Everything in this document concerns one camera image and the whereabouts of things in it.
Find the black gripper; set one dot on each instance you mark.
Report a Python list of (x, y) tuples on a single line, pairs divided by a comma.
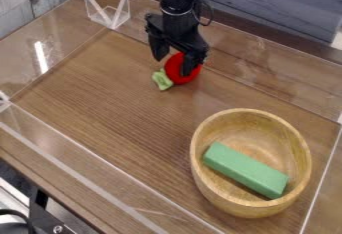
[(177, 31)]

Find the red plush strawberry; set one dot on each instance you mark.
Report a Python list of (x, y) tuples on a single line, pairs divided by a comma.
[(169, 77)]

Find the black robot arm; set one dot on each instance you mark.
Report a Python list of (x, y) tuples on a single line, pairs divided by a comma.
[(178, 7)]

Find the wooden bowl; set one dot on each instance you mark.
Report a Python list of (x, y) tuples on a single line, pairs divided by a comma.
[(269, 139)]

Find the green foam block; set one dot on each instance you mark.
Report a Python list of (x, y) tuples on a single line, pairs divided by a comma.
[(248, 171)]

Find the clear acrylic corner bracket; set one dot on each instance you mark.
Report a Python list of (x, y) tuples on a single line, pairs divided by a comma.
[(109, 16)]

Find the clear acrylic tray wall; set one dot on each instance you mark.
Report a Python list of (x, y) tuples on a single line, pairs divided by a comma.
[(102, 193)]

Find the black metal table bracket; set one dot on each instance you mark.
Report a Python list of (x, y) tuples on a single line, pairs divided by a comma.
[(46, 223)]

